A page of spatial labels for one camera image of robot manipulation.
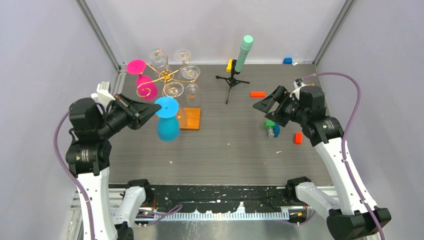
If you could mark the blue plastic wine glass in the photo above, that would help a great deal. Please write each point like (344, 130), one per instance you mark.
(168, 127)

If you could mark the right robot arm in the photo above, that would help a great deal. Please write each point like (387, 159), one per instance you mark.
(285, 136)

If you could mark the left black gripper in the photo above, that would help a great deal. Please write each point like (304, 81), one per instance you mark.
(146, 110)

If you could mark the mint green microphone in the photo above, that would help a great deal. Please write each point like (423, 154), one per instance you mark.
(245, 47)

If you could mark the blue small block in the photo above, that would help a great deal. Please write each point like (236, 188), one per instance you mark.
(288, 61)

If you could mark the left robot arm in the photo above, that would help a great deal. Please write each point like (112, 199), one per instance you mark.
(88, 163)

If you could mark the yellow small block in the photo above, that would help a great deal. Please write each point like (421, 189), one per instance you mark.
(229, 66)

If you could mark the red small block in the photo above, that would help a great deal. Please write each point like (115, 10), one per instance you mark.
(298, 138)

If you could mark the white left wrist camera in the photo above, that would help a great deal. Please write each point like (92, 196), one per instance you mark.
(102, 94)

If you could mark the orange wooden rack base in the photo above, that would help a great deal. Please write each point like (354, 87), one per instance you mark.
(189, 118)

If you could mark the orange flat block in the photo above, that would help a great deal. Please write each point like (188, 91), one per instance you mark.
(258, 94)

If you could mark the gold wire glass rack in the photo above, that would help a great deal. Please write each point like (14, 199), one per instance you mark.
(168, 74)

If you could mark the pink plastic wine glass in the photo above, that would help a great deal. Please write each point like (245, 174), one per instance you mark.
(144, 85)

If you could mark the stacked lego brick block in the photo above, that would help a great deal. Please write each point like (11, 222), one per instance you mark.
(272, 128)

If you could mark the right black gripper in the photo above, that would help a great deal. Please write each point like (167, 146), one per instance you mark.
(279, 94)

